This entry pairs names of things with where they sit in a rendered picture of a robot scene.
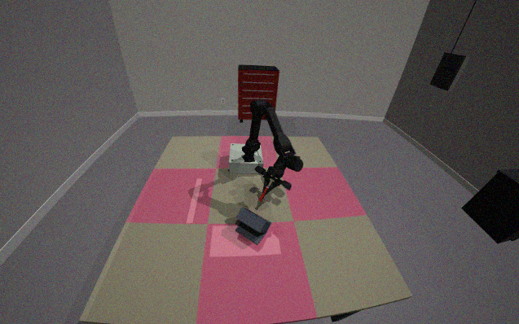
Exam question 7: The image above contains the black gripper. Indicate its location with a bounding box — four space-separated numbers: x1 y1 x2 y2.
254 162 292 195

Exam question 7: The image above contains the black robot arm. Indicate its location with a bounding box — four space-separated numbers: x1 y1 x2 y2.
242 99 303 179

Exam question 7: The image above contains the dark grey panel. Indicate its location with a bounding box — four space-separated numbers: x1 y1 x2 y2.
235 207 272 245

